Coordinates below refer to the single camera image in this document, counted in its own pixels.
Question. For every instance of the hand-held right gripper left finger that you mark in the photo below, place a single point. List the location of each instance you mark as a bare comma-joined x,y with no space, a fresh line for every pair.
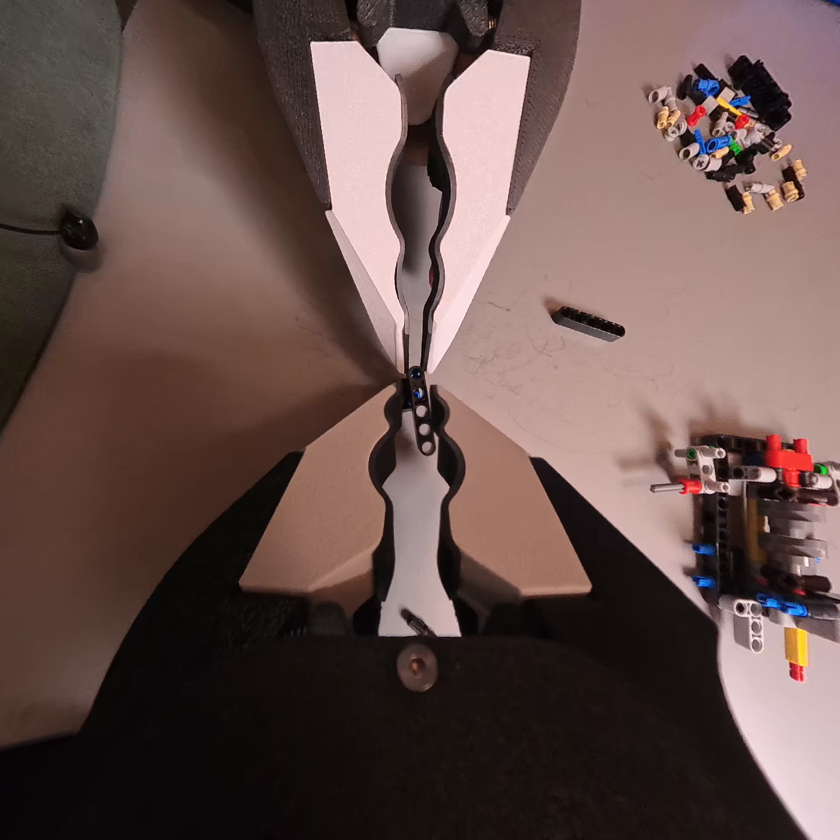
315,525

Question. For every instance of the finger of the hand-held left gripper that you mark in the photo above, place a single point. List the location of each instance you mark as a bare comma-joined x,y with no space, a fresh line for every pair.
354,144
485,144

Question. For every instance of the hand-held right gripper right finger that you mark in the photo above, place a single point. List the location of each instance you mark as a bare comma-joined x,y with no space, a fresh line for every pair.
518,525

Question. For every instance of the lego car chassis assembly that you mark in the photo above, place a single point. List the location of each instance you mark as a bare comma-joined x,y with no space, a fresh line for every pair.
761,538

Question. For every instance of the black lego pin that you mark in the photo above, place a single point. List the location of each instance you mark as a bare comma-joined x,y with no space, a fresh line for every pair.
417,622

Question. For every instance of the pile of small lego pieces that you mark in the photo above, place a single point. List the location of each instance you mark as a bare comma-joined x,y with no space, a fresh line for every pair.
722,138

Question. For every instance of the long black lego piece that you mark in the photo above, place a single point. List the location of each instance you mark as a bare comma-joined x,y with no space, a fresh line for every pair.
761,88

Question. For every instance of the person's left hand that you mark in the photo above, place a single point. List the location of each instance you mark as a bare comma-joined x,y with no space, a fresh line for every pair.
420,148

